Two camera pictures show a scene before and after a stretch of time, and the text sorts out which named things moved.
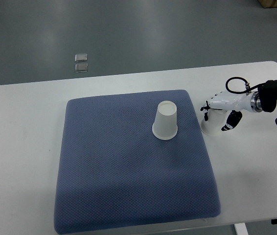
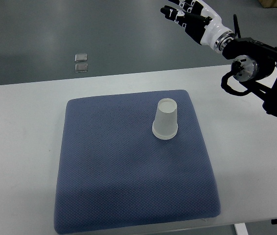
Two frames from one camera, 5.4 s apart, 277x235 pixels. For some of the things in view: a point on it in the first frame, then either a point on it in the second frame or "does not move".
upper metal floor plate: x=80 y=57 does not move
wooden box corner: x=276 y=3 does not move
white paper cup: x=217 y=119 → x=165 y=124
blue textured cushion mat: x=114 y=174 does not move
